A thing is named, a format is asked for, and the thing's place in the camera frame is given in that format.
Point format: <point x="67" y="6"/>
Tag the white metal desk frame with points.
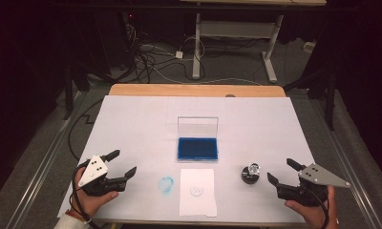
<point x="237" y="29"/>

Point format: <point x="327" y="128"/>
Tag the person's right hand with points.
<point x="316" y="216"/>

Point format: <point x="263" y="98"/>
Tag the white paper sheet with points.
<point x="197" y="203"/>

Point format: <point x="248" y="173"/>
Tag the metal floor rail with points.
<point x="42" y="165"/>
<point x="351" y="171"/>

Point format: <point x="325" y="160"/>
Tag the person's left hand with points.
<point x="90" y="203"/>

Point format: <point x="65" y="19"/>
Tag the red wristband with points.
<point x="76" y="216"/>

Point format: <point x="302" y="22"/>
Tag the clear round stamp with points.
<point x="254" y="168"/>

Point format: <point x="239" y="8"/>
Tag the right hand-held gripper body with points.
<point x="316" y="176"/>

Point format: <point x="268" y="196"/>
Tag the black metal stand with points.
<point x="329" y="95"/>
<point x="68" y="92"/>

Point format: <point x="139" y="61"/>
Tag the wooden table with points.
<point x="179" y="90"/>

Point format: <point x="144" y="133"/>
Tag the white power adapter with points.
<point x="179" y="54"/>

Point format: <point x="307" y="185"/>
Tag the black round stamp cap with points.
<point x="248" y="178"/>

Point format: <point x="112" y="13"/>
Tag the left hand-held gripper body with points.
<point x="92" y="171"/>

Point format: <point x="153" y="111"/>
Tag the white floor box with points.
<point x="308" y="47"/>

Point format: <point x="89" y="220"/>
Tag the blue ink pad clear lid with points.
<point x="197" y="149"/>

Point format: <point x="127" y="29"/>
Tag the white board table cover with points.
<point x="259" y="133"/>

